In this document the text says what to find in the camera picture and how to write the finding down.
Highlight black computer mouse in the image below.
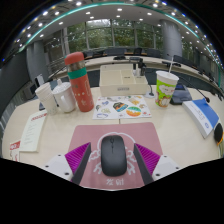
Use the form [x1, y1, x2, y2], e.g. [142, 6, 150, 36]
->
[100, 134, 128, 178]

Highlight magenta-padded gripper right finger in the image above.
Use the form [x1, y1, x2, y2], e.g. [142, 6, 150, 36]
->
[132, 142, 181, 186]

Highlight red thermos bottle green band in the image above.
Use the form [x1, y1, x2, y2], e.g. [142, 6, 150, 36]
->
[64, 51, 95, 113]

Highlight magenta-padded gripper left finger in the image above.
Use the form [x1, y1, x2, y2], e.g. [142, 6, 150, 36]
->
[42, 142, 92, 186]

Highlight black handheld microphone yellow band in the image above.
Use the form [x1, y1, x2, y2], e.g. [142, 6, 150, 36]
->
[213, 122, 224, 146]

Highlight pink printed mouse pad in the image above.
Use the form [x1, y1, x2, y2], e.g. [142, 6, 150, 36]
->
[68, 121, 164, 191]

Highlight round ceiling lights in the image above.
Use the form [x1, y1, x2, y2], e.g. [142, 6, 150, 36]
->
[1, 0, 224, 73]

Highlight dark office chairs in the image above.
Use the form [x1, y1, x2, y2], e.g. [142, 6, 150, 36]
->
[81, 47, 218, 88]

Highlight beige desk organizer box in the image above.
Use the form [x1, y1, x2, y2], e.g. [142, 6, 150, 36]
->
[99, 63, 150, 98]

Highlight colourful sticker sheet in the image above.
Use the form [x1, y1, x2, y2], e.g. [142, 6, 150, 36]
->
[92, 94, 152, 120]

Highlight green printed cup with straw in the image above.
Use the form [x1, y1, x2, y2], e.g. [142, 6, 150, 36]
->
[154, 56, 180, 108]

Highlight long curved conference desk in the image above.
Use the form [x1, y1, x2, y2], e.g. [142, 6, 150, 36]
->
[49, 54, 201, 79]

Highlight white document red header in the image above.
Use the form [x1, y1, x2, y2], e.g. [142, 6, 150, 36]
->
[19, 109, 48, 153]

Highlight blue and white book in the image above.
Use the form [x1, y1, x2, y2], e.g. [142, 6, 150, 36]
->
[181, 98, 221, 139]

